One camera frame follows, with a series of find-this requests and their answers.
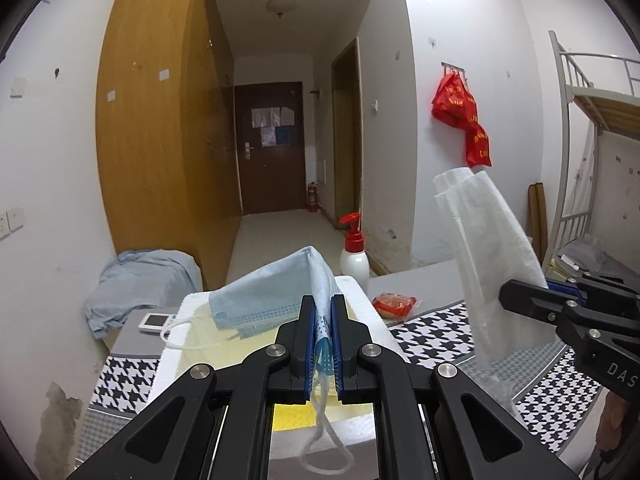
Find wooden side door frame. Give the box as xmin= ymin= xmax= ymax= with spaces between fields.
xmin=331 ymin=38 xmax=363 ymax=233

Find grey metal bunk bed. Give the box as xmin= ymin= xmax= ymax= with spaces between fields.
xmin=547 ymin=30 xmax=640 ymax=286

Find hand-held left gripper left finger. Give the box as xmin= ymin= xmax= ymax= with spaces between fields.
xmin=65 ymin=294 xmax=321 ymax=480

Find white pump bottle red pump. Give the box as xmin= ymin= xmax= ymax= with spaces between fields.
xmin=338 ymin=212 xmax=371 ymax=293

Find white hanging cloth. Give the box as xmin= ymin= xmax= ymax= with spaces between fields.
xmin=570 ymin=125 xmax=598 ymax=241

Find grey houndstooth tablecloth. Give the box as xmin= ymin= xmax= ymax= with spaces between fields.
xmin=75 ymin=270 xmax=616 ymax=480

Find white face mask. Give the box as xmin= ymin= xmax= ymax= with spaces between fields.
xmin=432 ymin=167 xmax=551 ymax=371

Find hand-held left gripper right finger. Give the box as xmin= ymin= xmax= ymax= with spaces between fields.
xmin=330 ymin=294 xmax=576 ymax=480

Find small white screen device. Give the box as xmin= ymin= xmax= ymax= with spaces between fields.
xmin=137 ymin=312 xmax=177 ymax=333

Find yellow foam net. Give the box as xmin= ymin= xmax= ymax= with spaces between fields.
xmin=175 ymin=305 xmax=377 ymax=433

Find white foam box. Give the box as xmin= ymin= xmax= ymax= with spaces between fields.
xmin=145 ymin=274 xmax=401 ymax=480

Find blue face mask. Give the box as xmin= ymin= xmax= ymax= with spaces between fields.
xmin=161 ymin=246 xmax=356 ymax=476

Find dark brown door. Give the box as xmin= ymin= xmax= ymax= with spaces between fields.
xmin=234 ymin=81 xmax=307 ymax=216

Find light blue cloth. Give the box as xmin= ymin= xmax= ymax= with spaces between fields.
xmin=84 ymin=248 xmax=203 ymax=338

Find white double wall socket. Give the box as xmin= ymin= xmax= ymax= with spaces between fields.
xmin=0 ymin=208 xmax=24 ymax=241

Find paper notices on door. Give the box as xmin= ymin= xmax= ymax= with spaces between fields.
xmin=251 ymin=106 xmax=296 ymax=147

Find person's right hand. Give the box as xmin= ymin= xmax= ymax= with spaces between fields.
xmin=596 ymin=387 xmax=636 ymax=456

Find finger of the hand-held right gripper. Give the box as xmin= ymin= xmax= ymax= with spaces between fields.
xmin=498 ymin=279 xmax=581 ymax=328
xmin=547 ymin=271 xmax=640 ymax=306

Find grey folded clothing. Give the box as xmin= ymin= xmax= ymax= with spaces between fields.
xmin=557 ymin=238 xmax=626 ymax=281

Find wooden planks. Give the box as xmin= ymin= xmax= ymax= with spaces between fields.
xmin=529 ymin=183 xmax=548 ymax=266

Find red printed bag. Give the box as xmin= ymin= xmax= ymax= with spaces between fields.
xmin=431 ymin=74 xmax=478 ymax=128
xmin=464 ymin=122 xmax=493 ymax=168

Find red snack packet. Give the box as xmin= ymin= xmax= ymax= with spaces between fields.
xmin=371 ymin=292 xmax=418 ymax=321

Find wooden wardrobe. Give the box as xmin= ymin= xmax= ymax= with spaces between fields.
xmin=95 ymin=0 xmax=236 ymax=286

